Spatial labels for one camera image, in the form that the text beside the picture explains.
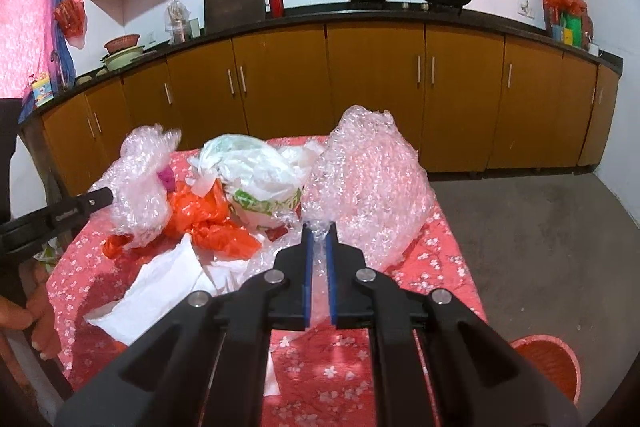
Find green basin with red bowl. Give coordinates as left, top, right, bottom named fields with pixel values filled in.
left=101, top=34, right=144, bottom=72

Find white green printed bag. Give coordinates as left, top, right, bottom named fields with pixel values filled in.
left=190, top=134, right=324, bottom=232

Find purple plastic bag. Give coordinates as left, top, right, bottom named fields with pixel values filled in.
left=156, top=166, right=176, bottom=193

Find wooden lower cabinets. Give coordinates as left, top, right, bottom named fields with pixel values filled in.
left=18, top=13, right=623, bottom=200

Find orange plastic bag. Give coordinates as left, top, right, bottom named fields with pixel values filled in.
left=102, top=180, right=262, bottom=261

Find clear jar with bag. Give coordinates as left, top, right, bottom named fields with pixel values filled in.
left=165, top=0, right=201, bottom=44

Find dark cutting board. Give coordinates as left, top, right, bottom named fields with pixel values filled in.
left=204, top=0, right=266, bottom=35

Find small colourful carton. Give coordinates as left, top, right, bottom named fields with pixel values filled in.
left=32, top=72, right=54, bottom=107

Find clear bubble wrap sheet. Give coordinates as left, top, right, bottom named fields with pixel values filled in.
left=93, top=105, right=435, bottom=270

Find orange bag with bottles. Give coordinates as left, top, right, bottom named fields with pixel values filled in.
left=542, top=0, right=593, bottom=50

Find person's left hand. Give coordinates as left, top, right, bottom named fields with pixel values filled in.
left=1, top=260, right=61, bottom=360

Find hanging red plastic bag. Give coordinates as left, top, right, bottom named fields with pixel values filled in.
left=53, top=0, right=87, bottom=50

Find red trash basket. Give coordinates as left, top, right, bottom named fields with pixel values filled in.
left=511, top=334, right=582, bottom=404

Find red bottle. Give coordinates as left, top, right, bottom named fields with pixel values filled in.
left=269, top=0, right=284, bottom=18

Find pink window curtain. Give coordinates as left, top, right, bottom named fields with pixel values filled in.
left=1, top=0, right=76, bottom=120

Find white paper sheet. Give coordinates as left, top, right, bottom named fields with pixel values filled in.
left=85, top=235, right=248, bottom=346

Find red floral tablecloth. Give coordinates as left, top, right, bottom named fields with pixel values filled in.
left=47, top=206, right=485, bottom=426

